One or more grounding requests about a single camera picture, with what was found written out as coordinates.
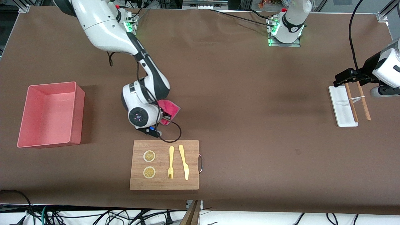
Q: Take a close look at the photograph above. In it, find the pink and grey cloth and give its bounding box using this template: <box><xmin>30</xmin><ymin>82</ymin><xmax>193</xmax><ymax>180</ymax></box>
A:
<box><xmin>156</xmin><ymin>99</ymin><xmax>181</xmax><ymax>126</ymax></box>

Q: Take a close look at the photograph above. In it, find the pink plastic bin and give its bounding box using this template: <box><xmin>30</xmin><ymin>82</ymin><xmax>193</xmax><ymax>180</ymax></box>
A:
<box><xmin>17</xmin><ymin>81</ymin><xmax>85</xmax><ymax>148</ymax></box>

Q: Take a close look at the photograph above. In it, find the yellow plastic knife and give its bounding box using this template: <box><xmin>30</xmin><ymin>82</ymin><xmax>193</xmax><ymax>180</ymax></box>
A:
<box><xmin>178</xmin><ymin>144</ymin><xmax>189</xmax><ymax>181</ymax></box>

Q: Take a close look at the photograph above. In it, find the grey power strip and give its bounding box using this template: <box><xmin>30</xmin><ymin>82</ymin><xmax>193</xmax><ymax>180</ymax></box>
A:
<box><xmin>182</xmin><ymin>0</ymin><xmax>229</xmax><ymax>10</ymax></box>

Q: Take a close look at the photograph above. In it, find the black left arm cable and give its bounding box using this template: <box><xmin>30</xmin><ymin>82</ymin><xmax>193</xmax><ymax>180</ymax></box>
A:
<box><xmin>348</xmin><ymin>0</ymin><xmax>365</xmax><ymax>71</ymax></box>

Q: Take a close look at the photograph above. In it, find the black cable across table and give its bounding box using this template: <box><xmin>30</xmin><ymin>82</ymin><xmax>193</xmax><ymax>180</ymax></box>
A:
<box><xmin>209</xmin><ymin>9</ymin><xmax>277</xmax><ymax>29</ymax></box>

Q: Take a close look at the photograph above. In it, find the wooden cutting board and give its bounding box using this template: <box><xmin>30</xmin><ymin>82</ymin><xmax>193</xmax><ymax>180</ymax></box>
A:
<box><xmin>129</xmin><ymin>140</ymin><xmax>203</xmax><ymax>191</ymax></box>

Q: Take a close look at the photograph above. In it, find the wooden plank edge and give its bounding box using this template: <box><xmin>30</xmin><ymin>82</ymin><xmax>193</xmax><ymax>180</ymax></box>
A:
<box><xmin>180</xmin><ymin>200</ymin><xmax>201</xmax><ymax>225</ymax></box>

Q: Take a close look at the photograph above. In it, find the yellow plastic fork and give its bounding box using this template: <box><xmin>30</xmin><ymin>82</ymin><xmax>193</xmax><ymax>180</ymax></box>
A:
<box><xmin>168</xmin><ymin>146</ymin><xmax>175</xmax><ymax>180</ymax></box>

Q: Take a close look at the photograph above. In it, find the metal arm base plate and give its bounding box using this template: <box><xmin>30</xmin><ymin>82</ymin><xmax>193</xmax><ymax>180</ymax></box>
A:
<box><xmin>268</xmin><ymin>17</ymin><xmax>301</xmax><ymax>48</ymax></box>
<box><xmin>124</xmin><ymin>10</ymin><xmax>138</xmax><ymax>35</ymax></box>

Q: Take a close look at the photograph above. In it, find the white rectangular tray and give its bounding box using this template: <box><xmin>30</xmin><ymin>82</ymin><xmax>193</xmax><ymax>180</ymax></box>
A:
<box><xmin>328</xmin><ymin>85</ymin><xmax>359</xmax><ymax>128</ymax></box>

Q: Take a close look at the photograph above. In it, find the aluminium frame profile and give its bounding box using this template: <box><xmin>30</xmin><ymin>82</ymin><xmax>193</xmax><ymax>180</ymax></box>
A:
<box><xmin>376</xmin><ymin>0</ymin><xmax>400</xmax><ymax>22</ymax></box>
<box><xmin>17</xmin><ymin>0</ymin><xmax>32</xmax><ymax>13</ymax></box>

